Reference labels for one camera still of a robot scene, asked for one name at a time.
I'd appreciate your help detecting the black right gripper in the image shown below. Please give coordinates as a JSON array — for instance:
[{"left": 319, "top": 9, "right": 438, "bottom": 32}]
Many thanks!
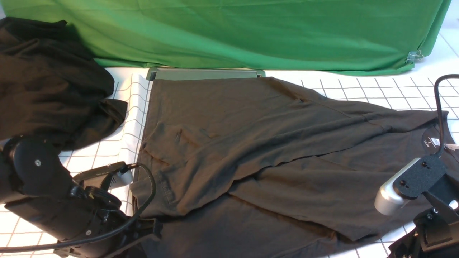
[{"left": 387, "top": 172, "right": 459, "bottom": 258}]

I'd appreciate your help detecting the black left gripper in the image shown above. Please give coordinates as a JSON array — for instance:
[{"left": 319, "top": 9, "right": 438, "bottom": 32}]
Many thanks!
[{"left": 5, "top": 185, "right": 162, "bottom": 258}]

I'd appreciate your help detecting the gray long sleeve shirt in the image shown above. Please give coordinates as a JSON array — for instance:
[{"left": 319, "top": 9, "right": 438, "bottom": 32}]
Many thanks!
[{"left": 139, "top": 78, "right": 438, "bottom": 258}]

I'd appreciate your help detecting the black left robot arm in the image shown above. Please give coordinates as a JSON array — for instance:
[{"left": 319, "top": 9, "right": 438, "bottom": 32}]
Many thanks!
[{"left": 1, "top": 137, "right": 162, "bottom": 258}]

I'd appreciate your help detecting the white grid paper mat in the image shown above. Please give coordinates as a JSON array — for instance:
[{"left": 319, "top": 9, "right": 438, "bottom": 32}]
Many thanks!
[{"left": 0, "top": 68, "right": 459, "bottom": 258}]

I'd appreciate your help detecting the gray metal bar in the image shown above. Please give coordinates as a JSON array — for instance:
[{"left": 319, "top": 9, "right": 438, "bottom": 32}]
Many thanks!
[{"left": 146, "top": 67, "right": 266, "bottom": 81}]

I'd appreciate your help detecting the black crumpled garment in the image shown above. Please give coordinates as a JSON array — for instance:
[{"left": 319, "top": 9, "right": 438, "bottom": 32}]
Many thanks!
[{"left": 0, "top": 17, "right": 128, "bottom": 151}]

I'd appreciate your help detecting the metal binder clip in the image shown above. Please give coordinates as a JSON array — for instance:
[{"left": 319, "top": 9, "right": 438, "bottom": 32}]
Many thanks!
[{"left": 406, "top": 50, "right": 424, "bottom": 64}]

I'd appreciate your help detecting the green backdrop cloth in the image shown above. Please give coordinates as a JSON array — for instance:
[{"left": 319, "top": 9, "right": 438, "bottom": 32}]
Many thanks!
[{"left": 1, "top": 0, "right": 451, "bottom": 76}]

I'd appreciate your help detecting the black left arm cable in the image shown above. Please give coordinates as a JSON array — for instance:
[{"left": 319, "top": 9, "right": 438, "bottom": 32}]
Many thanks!
[{"left": 0, "top": 163, "right": 157, "bottom": 253}]

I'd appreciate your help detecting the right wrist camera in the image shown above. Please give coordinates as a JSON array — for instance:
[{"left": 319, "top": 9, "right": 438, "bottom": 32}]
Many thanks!
[{"left": 374, "top": 153, "right": 449, "bottom": 216}]

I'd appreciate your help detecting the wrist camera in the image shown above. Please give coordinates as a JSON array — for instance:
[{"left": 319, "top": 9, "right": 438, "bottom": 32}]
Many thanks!
[
  {"left": 374, "top": 153, "right": 449, "bottom": 216},
  {"left": 73, "top": 162, "right": 137, "bottom": 191}
]

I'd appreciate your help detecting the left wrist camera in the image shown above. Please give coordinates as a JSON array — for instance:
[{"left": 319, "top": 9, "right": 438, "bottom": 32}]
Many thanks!
[{"left": 73, "top": 162, "right": 137, "bottom": 191}]

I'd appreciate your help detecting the black right camera cable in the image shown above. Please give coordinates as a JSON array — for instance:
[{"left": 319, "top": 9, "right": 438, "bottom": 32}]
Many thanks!
[{"left": 434, "top": 74, "right": 459, "bottom": 158}]

